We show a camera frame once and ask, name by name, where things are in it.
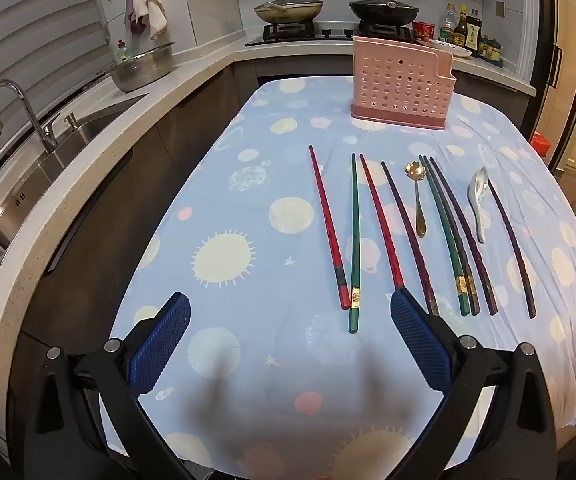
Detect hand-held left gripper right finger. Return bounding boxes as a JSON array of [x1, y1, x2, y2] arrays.
[[390, 289, 564, 480]]

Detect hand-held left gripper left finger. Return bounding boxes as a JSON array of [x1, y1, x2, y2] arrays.
[[22, 291, 209, 480]]

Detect dark maroon chopstick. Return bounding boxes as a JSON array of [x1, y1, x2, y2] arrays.
[[381, 161, 440, 317], [488, 181, 538, 320]]

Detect green chopstick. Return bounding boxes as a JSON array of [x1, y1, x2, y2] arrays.
[[419, 155, 470, 317], [348, 153, 363, 334]]

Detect red chopstick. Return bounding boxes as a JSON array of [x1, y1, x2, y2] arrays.
[[309, 145, 352, 310], [359, 154, 406, 292]]

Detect pink perforated utensil basket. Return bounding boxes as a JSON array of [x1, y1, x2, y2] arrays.
[[350, 36, 455, 132]]

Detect dark brown chopstick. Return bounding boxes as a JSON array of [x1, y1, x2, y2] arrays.
[[423, 156, 481, 317]]

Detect dark purple chopstick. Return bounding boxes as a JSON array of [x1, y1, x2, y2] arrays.
[[429, 156, 498, 317]]

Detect gold flower spoon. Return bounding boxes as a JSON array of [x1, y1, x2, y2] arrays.
[[405, 161, 427, 238]]

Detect red bag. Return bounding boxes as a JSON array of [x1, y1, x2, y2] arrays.
[[530, 130, 554, 158]]

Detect blue polka dot tablecloth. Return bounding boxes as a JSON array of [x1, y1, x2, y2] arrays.
[[100, 77, 576, 480]]

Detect steel kitchen sink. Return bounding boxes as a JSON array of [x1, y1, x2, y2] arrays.
[[0, 92, 149, 266]]

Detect steel kitchen faucet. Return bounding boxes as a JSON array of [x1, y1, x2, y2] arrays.
[[0, 79, 61, 157]]

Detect steel wash basin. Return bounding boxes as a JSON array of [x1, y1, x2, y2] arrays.
[[109, 42, 176, 93]]

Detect small seasoning jars set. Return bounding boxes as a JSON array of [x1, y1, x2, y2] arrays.
[[480, 35, 504, 66]]

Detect white oval plate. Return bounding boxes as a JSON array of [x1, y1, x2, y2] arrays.
[[425, 37, 473, 57]]

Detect dark soy sauce bottle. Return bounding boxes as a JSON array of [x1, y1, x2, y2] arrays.
[[465, 8, 484, 56]]

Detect yellow cap sauce bottle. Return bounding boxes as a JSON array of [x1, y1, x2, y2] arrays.
[[454, 5, 469, 48]]

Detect clear plastic bottle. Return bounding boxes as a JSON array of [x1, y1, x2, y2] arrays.
[[440, 2, 456, 43]]

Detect black gas stove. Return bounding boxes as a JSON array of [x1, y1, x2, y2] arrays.
[[244, 21, 413, 47]]

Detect black wok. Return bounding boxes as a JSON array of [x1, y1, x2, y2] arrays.
[[349, 2, 419, 27]]

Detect cream hanging cloth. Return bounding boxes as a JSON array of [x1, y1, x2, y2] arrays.
[[138, 0, 169, 41]]

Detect purple hanging cloth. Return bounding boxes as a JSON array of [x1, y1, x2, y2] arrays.
[[125, 0, 149, 31]]

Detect glass wok lid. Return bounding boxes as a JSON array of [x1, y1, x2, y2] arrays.
[[350, 0, 416, 11]]

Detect white window blinds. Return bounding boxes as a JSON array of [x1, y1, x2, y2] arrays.
[[0, 0, 113, 126]]

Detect beige frying pan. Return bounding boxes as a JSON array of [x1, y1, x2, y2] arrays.
[[254, 2, 325, 25]]

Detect glass pan lid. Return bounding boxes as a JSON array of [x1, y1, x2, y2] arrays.
[[263, 0, 321, 11]]

